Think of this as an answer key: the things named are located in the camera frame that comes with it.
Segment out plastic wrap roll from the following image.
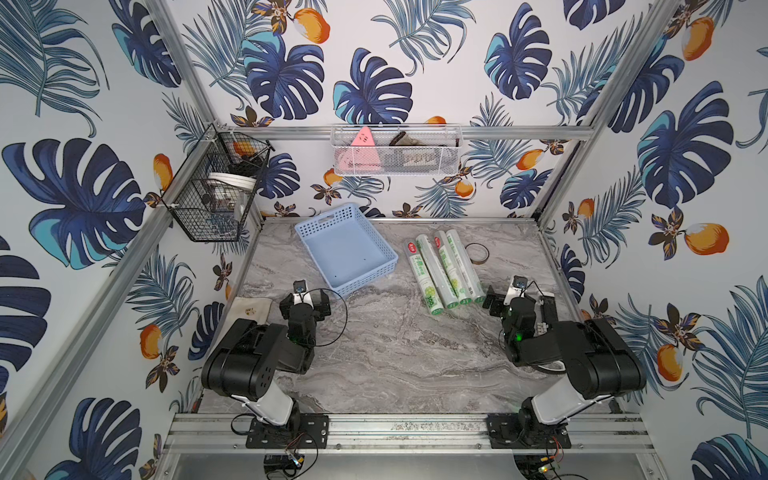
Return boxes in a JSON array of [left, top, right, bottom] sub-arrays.
[[434, 230, 472, 305], [405, 240, 444, 315], [416, 234, 459, 309], [446, 229, 486, 304]]

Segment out light blue plastic basket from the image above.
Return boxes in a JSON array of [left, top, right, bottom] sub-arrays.
[[295, 203, 398, 298]]

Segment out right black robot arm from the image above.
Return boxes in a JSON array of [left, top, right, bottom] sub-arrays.
[[483, 288, 647, 432]]

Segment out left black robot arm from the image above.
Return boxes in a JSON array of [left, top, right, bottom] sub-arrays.
[[201, 289, 331, 429]]

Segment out white bowl in basket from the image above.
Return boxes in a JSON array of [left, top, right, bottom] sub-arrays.
[[206, 172, 256, 191]]

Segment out brown item in basket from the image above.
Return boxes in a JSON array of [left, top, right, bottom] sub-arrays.
[[389, 131, 424, 147]]

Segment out beige printed cloth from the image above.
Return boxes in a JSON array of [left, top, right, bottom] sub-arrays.
[[226, 297, 273, 325]]

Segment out pink triangular item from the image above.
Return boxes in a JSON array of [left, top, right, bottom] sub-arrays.
[[336, 126, 383, 175]]

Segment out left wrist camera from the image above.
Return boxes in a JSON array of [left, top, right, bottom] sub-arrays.
[[293, 280, 308, 297]]

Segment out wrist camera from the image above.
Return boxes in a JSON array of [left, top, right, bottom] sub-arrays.
[[293, 280, 308, 297], [507, 275, 529, 298]]

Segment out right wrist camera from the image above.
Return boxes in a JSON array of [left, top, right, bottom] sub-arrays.
[[507, 275, 529, 298]]

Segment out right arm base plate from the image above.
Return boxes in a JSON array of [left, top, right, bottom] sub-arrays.
[[486, 411, 572, 450]]

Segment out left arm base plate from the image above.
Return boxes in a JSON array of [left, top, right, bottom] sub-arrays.
[[245, 413, 330, 450]]

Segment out black wire wall basket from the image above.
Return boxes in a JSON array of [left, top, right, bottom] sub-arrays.
[[161, 124, 274, 243]]

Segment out aluminium front rail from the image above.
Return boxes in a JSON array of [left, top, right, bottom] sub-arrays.
[[163, 413, 655, 455]]

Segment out white wire wall basket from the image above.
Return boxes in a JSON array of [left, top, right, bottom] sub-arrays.
[[330, 124, 463, 177]]

